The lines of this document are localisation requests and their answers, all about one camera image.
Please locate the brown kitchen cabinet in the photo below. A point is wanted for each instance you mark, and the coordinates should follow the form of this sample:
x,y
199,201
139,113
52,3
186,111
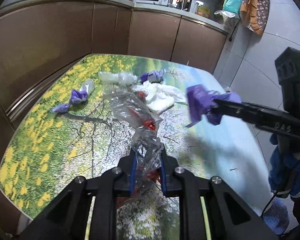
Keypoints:
x,y
65,35

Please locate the twisted purple wrapper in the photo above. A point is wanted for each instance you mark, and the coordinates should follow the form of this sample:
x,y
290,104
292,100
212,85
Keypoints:
x,y
76,97

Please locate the purple and white wrapper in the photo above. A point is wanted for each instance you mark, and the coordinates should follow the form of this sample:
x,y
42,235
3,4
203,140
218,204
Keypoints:
x,y
152,76

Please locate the purple plastic packet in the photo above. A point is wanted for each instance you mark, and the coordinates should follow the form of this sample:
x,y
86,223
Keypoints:
x,y
198,102

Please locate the hanging white plastic bag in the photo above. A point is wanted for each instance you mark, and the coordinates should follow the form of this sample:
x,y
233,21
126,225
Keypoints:
x,y
226,17

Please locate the blue floor mat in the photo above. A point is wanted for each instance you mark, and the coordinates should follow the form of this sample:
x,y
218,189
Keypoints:
x,y
277,217

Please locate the translucent white plastic scrap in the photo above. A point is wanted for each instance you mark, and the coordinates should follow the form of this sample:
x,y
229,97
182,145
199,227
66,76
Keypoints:
x,y
127,78
107,77

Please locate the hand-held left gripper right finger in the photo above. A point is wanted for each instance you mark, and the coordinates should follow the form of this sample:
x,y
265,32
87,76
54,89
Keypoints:
x,y
163,180

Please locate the teal plastic bag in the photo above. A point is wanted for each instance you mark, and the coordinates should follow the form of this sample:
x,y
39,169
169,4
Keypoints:
x,y
233,2

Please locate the yellow detergent bottle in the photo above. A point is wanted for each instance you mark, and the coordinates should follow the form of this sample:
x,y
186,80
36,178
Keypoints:
x,y
204,12

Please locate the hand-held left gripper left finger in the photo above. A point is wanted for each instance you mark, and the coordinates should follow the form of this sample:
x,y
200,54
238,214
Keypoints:
x,y
133,177

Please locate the small clear plastic bag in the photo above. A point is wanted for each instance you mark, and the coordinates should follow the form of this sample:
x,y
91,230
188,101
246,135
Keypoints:
x,y
88,86

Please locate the clear plastic bag red print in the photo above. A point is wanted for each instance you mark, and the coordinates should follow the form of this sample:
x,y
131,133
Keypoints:
x,y
130,112

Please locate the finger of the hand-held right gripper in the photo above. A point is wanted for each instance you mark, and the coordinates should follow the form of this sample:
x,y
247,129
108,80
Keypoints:
x,y
230,103
231,113

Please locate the crumpled white plastic bag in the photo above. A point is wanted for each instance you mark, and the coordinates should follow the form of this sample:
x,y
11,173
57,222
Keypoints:
x,y
162,96

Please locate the white spray bottle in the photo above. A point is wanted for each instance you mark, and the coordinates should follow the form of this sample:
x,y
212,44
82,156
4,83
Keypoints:
x,y
196,8

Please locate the patterned orange apron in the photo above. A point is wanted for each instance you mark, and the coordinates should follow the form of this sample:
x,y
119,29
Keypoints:
x,y
256,7

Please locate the person's right hand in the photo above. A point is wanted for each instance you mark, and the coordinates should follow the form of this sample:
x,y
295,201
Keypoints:
x,y
297,175

